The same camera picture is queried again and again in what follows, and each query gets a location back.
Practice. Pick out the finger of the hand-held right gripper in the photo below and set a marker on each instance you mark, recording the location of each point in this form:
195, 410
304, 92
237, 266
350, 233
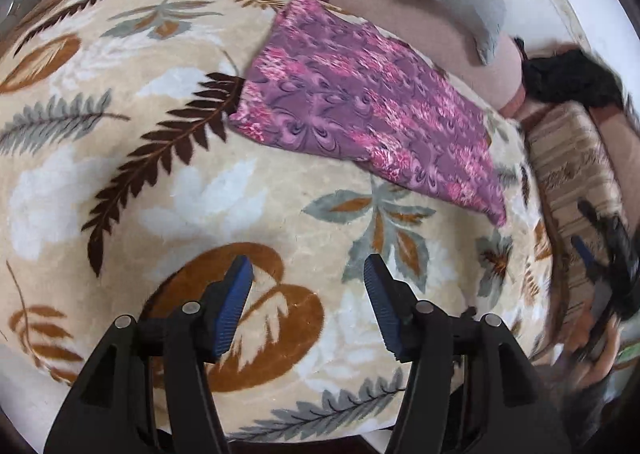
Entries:
591, 214
582, 254

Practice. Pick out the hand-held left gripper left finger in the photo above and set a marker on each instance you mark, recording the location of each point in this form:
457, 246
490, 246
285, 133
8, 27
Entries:
235, 299

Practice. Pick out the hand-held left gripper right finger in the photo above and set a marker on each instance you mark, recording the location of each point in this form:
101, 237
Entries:
382, 299

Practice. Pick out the purple floral shirt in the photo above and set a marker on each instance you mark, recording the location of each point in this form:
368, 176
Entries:
360, 104

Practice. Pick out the person's right hand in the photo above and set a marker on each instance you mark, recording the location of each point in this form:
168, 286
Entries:
595, 344

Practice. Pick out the striped beige cushion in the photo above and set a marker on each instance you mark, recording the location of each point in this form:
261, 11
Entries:
565, 169

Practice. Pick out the pink bolster pillow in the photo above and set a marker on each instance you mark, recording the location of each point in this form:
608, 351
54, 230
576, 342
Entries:
620, 134
400, 4

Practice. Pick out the leaf-printed beige blanket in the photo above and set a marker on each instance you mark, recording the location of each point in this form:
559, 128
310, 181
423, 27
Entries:
175, 184

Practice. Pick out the black cloth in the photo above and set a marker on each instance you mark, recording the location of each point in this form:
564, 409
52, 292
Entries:
565, 77

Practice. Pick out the grey pillow with gold patch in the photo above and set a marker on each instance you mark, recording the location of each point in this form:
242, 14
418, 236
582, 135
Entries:
475, 9

